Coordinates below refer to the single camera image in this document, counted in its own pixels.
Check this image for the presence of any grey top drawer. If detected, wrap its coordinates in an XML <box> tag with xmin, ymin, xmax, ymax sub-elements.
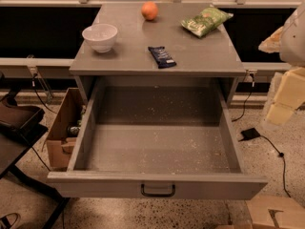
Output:
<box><xmin>48</xmin><ymin>76</ymin><xmax>267</xmax><ymax>200</ymax></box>

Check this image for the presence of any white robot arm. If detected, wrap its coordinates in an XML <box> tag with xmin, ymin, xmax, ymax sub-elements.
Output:
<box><xmin>258</xmin><ymin>3</ymin><xmax>305</xmax><ymax>130</ymax></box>

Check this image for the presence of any grey drawer cabinet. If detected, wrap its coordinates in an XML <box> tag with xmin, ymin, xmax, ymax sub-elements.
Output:
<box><xmin>70</xmin><ymin>1</ymin><xmax>245</xmax><ymax>101</ymax></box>

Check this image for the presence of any black power adapter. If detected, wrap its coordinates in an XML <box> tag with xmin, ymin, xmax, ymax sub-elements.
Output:
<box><xmin>241</xmin><ymin>128</ymin><xmax>260</xmax><ymax>141</ymax></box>

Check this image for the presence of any green chip bag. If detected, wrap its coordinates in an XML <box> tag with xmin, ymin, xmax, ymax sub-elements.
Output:
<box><xmin>180</xmin><ymin>7</ymin><xmax>234</xmax><ymax>38</ymax></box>

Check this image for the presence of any cardboard box bottom right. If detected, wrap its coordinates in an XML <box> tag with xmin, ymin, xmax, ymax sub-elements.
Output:
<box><xmin>215</xmin><ymin>194</ymin><xmax>305</xmax><ymax>229</ymax></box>

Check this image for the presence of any dark blue snack bar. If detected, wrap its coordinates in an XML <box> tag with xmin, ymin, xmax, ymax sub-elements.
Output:
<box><xmin>148</xmin><ymin>46</ymin><xmax>176</xmax><ymax>69</ymax></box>

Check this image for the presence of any orange fruit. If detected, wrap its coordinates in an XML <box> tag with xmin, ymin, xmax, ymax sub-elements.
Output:
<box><xmin>141</xmin><ymin>2</ymin><xmax>158</xmax><ymax>21</ymax></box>

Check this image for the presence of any white ceramic bowl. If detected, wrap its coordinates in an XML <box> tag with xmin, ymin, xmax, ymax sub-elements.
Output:
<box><xmin>82</xmin><ymin>24</ymin><xmax>118</xmax><ymax>52</ymax></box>

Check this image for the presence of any open cardboard box left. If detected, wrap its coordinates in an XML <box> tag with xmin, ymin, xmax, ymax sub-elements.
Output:
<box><xmin>46</xmin><ymin>88</ymin><xmax>85</xmax><ymax>168</ymax></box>

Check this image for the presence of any brown black bag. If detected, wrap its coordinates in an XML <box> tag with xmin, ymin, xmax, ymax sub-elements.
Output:
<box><xmin>0</xmin><ymin>95</ymin><xmax>45</xmax><ymax>136</ymax></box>

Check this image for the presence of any black folding table left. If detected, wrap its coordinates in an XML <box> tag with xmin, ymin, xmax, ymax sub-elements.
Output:
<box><xmin>0</xmin><ymin>123</ymin><xmax>71</xmax><ymax>229</ymax></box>

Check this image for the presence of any shoe at bottom left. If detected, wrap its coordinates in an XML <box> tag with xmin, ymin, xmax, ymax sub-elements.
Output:
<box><xmin>0</xmin><ymin>213</ymin><xmax>21</xmax><ymax>229</ymax></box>

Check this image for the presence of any black adapter cable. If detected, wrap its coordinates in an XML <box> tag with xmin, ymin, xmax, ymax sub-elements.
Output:
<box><xmin>259</xmin><ymin>135</ymin><xmax>292</xmax><ymax>198</ymax></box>

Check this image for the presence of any black top drawer handle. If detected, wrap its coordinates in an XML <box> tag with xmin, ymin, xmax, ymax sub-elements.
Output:
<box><xmin>140</xmin><ymin>184</ymin><xmax>175</xmax><ymax>198</ymax></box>

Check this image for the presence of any black cable left wall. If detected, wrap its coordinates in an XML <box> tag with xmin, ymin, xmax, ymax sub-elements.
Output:
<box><xmin>30</xmin><ymin>73</ymin><xmax>59</xmax><ymax>115</ymax></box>

